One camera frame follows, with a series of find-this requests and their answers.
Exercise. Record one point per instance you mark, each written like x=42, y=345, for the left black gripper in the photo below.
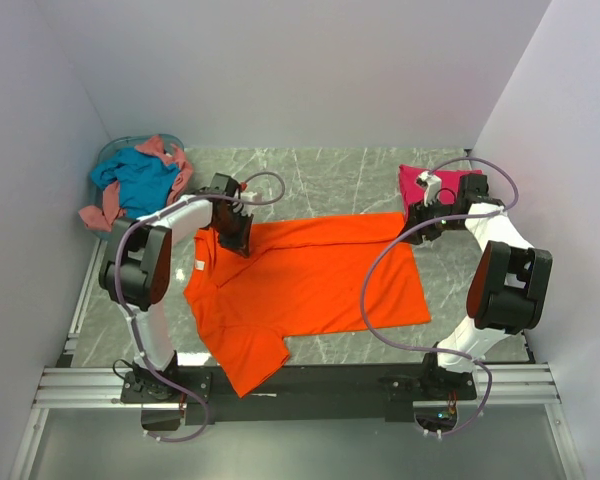
x=241, y=243

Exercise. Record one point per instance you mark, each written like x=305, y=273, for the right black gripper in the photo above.
x=419, y=215

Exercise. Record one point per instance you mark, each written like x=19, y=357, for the orange t-shirt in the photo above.
x=303, y=277

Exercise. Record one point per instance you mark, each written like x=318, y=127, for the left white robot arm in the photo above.
x=136, y=269

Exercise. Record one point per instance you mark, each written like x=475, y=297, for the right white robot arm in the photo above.
x=508, y=290

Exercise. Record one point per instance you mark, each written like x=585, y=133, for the folded magenta t-shirt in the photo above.
x=412, y=193

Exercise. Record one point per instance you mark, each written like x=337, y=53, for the blue t-shirt in basket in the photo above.
x=134, y=184

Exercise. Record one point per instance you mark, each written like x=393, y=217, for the transparent teal laundry basket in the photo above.
x=110, y=150

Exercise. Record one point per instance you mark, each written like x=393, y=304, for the pink t-shirt in basket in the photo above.
x=107, y=210

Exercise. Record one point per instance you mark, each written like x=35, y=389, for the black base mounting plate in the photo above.
x=314, y=392

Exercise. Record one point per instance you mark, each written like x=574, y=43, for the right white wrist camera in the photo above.
x=431, y=185

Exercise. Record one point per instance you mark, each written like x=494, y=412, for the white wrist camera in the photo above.
x=431, y=185
x=249, y=194

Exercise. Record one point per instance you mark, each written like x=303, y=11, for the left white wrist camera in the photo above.
x=249, y=194

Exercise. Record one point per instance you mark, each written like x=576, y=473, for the aluminium rail frame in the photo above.
x=79, y=429

